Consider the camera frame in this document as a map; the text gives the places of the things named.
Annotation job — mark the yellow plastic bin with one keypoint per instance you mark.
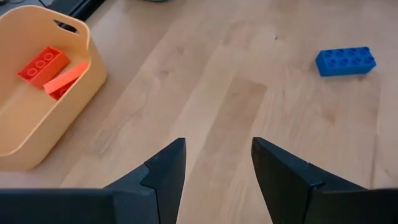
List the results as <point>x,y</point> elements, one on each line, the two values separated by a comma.
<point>37,137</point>

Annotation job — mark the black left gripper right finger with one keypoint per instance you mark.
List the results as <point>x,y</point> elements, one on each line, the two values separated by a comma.
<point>295,199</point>

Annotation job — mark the blue eight-stud brick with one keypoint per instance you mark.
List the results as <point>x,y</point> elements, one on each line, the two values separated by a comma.
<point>345,63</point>

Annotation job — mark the orange toy brick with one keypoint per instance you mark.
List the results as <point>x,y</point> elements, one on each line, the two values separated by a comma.
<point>37,70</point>

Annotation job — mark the orange eight-stud brick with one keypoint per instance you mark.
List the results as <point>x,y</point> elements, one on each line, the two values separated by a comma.
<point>66,77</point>

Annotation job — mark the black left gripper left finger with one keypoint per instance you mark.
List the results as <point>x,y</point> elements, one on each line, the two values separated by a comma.
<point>140,205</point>

